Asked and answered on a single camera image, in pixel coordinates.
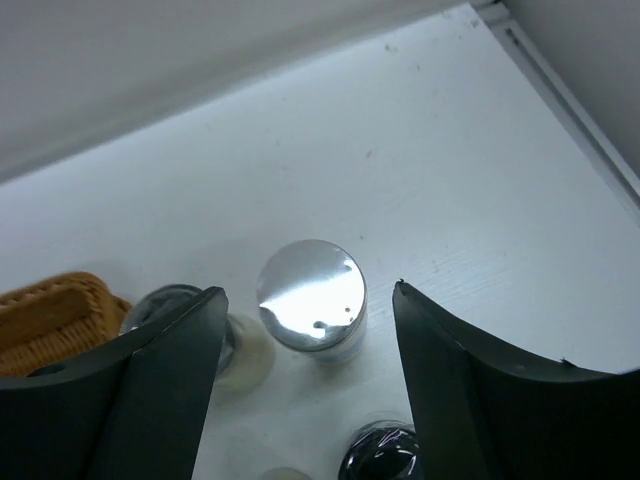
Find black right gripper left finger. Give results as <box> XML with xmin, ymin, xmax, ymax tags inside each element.
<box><xmin>1</xmin><ymin>287</ymin><xmax>228</xmax><ymax>479</ymax></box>

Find brown wicker divided basket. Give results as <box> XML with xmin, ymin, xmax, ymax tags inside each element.
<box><xmin>1</xmin><ymin>272</ymin><xmax>132</xmax><ymax>377</ymax></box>

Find tall blue label bottle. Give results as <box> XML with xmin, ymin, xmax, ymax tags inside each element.
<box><xmin>256</xmin><ymin>239</ymin><xmax>367</xmax><ymax>363</ymax></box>

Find black cap sugar grinder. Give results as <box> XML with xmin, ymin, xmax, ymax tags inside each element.
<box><xmin>120</xmin><ymin>284</ymin><xmax>275</xmax><ymax>396</ymax></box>

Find black knob cap jar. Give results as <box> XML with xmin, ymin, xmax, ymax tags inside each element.
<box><xmin>337</xmin><ymin>420</ymin><xmax>425</xmax><ymax>480</ymax></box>

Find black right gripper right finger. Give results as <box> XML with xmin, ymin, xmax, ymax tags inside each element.
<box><xmin>392</xmin><ymin>281</ymin><xmax>639</xmax><ymax>479</ymax></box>

